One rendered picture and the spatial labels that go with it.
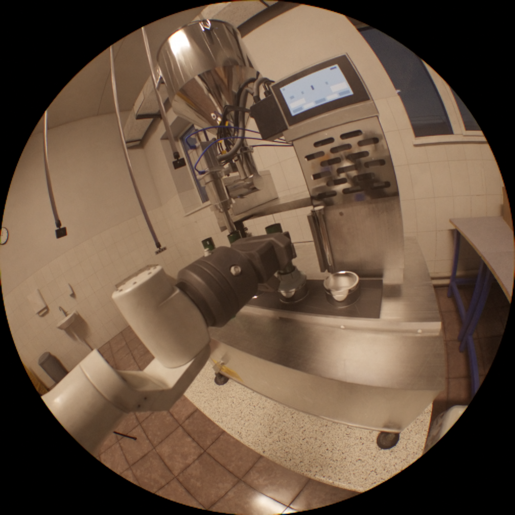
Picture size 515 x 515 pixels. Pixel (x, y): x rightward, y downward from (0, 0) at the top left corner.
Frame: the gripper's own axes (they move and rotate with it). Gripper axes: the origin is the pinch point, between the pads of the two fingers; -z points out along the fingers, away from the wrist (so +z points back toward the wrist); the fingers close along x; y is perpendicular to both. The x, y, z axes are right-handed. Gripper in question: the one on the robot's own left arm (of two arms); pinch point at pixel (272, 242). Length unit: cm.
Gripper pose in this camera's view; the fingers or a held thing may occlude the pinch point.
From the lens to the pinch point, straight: 34.0
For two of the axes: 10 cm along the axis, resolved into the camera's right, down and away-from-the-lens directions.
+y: 3.3, 8.9, 3.2
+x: -7.6, 0.5, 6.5
